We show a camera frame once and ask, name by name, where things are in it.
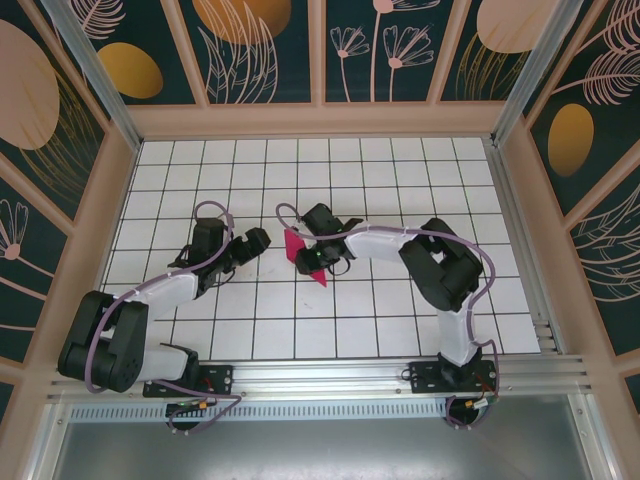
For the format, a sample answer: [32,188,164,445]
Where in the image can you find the pink paper sheet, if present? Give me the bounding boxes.
[282,228,330,289]

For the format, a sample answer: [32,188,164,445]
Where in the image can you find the grey metal sheet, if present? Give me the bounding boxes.
[29,418,616,480]

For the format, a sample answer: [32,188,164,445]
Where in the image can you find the dark side panel pink flower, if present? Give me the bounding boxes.
[0,149,71,366]

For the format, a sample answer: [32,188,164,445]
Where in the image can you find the dark side panel pale circle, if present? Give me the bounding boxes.
[0,0,112,227]

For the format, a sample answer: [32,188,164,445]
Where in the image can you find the dark side panel pink leaves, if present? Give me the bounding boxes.
[567,183,640,362]

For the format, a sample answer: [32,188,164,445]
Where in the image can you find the dark side panel orange oval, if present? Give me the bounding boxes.
[522,0,640,217]

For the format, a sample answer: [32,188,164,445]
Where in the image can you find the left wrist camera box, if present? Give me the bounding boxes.
[192,218,225,256]

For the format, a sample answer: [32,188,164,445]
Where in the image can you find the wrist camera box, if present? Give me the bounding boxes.
[192,218,225,256]
[302,202,344,236]

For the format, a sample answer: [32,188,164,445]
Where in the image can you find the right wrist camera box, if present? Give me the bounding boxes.
[302,202,344,236]

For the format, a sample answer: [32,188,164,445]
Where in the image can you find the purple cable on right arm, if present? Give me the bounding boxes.
[275,202,501,432]

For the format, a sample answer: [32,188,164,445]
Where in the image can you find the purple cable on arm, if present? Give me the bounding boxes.
[275,202,501,432]
[83,200,244,437]

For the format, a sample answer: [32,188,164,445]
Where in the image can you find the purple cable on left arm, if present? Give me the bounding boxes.
[83,200,244,437]

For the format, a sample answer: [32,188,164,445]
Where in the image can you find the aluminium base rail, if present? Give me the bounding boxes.
[47,353,599,401]

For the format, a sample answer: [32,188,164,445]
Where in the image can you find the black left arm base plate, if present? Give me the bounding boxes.
[143,360,235,399]

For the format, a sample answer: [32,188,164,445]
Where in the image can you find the small orange cable connector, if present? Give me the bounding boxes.
[166,398,212,415]
[462,397,503,412]

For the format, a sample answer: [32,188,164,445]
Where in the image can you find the perforated metal cable tray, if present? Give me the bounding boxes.
[67,402,454,422]

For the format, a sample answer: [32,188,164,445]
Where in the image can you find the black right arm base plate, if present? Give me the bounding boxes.
[408,358,500,396]

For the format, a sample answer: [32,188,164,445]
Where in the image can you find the dark wall panel pink flowers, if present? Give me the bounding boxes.
[324,0,455,105]

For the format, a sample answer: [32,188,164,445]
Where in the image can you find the aluminium side rail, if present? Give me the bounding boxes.
[483,137,560,355]

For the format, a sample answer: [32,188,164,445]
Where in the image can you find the dark wall panel orange circle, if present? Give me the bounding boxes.
[178,0,314,106]

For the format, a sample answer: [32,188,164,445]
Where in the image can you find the dark wall panel orange oval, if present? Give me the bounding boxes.
[63,0,199,107]

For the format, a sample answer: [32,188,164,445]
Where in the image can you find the dark wall panel pale circle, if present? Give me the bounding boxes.
[438,0,554,104]

